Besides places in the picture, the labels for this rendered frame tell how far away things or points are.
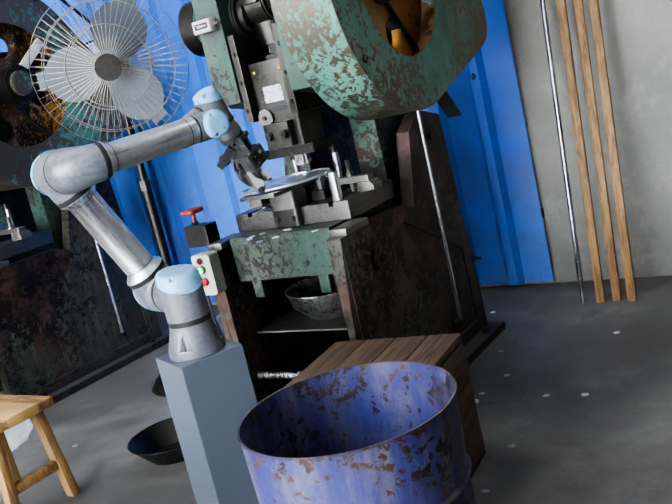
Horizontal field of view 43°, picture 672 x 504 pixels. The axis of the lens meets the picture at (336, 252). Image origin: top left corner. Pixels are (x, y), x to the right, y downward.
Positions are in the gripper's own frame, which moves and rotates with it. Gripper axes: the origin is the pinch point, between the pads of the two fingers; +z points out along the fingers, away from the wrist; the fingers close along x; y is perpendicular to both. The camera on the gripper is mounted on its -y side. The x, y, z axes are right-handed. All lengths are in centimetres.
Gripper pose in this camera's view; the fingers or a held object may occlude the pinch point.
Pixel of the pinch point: (260, 189)
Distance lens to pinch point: 262.0
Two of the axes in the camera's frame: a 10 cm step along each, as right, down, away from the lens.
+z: 4.6, 7.4, 4.9
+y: 7.6, -0.5, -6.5
